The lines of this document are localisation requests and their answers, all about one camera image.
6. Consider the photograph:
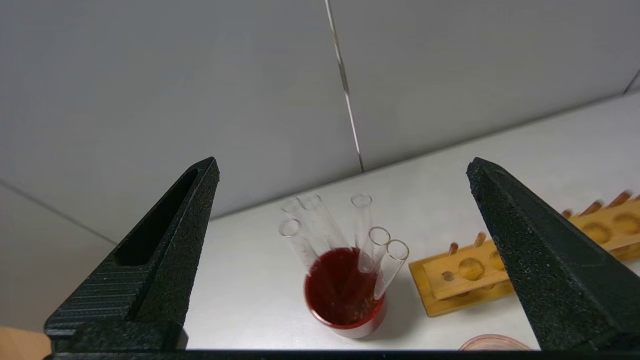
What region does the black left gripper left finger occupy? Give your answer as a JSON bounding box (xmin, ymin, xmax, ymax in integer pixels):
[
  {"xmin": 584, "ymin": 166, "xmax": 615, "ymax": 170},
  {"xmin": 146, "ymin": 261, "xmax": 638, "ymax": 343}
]
[{"xmin": 44, "ymin": 156, "xmax": 221, "ymax": 351}]

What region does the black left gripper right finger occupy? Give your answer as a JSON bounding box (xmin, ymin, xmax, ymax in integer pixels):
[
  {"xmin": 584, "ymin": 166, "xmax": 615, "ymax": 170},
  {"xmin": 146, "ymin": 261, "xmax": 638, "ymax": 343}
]
[{"xmin": 466, "ymin": 157, "xmax": 640, "ymax": 352}]

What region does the yellow pigment glass test tube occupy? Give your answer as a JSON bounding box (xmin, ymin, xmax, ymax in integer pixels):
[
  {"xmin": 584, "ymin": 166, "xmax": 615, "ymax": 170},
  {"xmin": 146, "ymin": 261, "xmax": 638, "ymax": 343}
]
[{"xmin": 372, "ymin": 239, "xmax": 411, "ymax": 302}]

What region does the red pigment glass test tube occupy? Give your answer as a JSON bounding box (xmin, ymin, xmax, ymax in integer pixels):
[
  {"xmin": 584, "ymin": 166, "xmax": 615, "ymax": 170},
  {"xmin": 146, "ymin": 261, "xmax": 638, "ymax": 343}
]
[{"xmin": 357, "ymin": 226, "xmax": 392, "ymax": 275}]

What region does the wooden test tube rack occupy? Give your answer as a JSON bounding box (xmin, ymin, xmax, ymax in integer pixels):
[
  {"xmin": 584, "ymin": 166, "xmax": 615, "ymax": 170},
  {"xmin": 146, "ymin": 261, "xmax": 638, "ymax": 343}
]
[{"xmin": 408, "ymin": 190, "xmax": 640, "ymax": 318}]

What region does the empty clear glass test tube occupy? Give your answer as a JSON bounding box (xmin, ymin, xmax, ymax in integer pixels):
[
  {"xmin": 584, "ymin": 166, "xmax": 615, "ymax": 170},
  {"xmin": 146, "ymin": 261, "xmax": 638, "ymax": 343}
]
[
  {"xmin": 278, "ymin": 218, "xmax": 319, "ymax": 272},
  {"xmin": 349, "ymin": 193, "xmax": 374, "ymax": 252},
  {"xmin": 301, "ymin": 193, "xmax": 351, "ymax": 253},
  {"xmin": 281, "ymin": 196, "xmax": 328, "ymax": 256}
]

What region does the clear glass dish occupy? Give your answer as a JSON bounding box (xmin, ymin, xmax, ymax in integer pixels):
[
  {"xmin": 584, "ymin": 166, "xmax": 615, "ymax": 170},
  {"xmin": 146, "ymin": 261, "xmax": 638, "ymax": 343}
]
[{"xmin": 458, "ymin": 333, "xmax": 532, "ymax": 351}]

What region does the dark red cup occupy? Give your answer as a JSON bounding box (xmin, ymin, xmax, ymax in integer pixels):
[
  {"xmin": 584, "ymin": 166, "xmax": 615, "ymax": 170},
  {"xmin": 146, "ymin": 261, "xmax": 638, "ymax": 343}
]
[{"xmin": 303, "ymin": 247, "xmax": 387, "ymax": 340}]

